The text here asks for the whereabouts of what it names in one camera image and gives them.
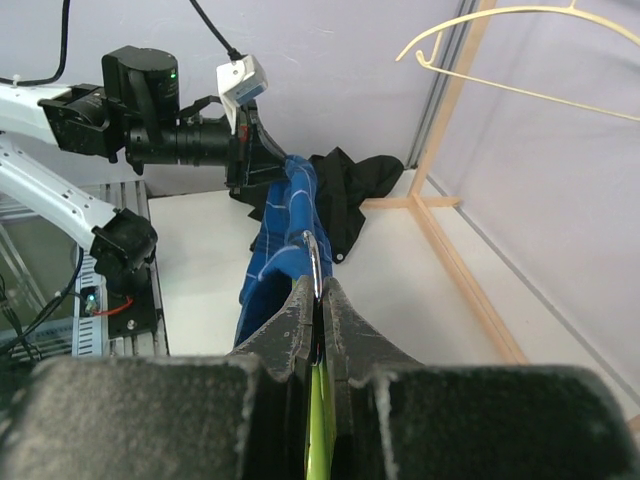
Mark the black shirt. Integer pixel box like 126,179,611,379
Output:
234,147,404,264

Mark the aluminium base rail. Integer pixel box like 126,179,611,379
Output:
79,181,167,358

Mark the beige wooden hanger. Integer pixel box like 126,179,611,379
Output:
396,1,639,122

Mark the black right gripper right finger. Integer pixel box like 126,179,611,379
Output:
323,277,639,479

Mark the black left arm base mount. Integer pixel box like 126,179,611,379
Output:
107,269,159,339

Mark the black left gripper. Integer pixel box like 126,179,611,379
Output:
225,100,287,193

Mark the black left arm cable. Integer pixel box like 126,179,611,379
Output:
0,0,244,86

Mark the blue plaid shirt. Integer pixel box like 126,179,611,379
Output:
234,155,333,346

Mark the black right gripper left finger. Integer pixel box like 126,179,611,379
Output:
1,276,315,479

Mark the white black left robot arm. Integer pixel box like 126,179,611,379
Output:
1,45,286,296

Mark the wooden clothes rack frame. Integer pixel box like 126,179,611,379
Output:
365,1,528,365

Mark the grey slotted cable duct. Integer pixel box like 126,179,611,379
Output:
1,253,106,362

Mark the green plastic hanger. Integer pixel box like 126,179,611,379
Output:
302,230,335,480

